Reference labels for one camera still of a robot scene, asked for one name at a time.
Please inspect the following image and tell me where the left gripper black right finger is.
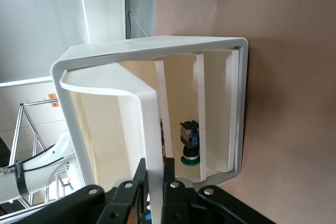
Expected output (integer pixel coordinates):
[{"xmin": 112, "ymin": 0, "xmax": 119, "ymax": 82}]
[{"xmin": 160, "ymin": 157, "xmax": 275, "ymax": 224}]

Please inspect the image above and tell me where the white drawer cabinet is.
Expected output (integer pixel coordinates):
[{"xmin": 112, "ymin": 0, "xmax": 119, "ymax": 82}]
[{"xmin": 50, "ymin": 35, "xmax": 249, "ymax": 187}]

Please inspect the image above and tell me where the white plastic drawer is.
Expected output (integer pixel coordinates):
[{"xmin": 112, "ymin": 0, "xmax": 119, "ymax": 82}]
[{"xmin": 59, "ymin": 61, "xmax": 169, "ymax": 224}]

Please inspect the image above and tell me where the green mushroom push button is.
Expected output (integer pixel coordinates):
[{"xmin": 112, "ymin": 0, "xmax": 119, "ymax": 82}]
[{"xmin": 179, "ymin": 120, "xmax": 202, "ymax": 166}]

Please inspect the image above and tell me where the aluminium profile frame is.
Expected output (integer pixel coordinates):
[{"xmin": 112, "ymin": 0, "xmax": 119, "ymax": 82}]
[{"xmin": 9, "ymin": 100, "xmax": 70, "ymax": 208}]

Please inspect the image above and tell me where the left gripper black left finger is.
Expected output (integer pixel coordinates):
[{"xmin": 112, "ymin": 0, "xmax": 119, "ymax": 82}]
[{"xmin": 0, "ymin": 157, "xmax": 148, "ymax": 224}]

